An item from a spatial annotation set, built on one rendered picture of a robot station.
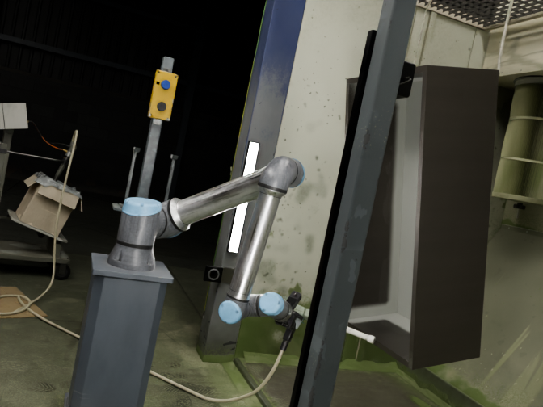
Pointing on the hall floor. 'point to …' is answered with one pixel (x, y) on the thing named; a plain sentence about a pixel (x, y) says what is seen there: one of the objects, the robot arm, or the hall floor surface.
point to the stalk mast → (151, 146)
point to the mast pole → (357, 202)
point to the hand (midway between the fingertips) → (297, 316)
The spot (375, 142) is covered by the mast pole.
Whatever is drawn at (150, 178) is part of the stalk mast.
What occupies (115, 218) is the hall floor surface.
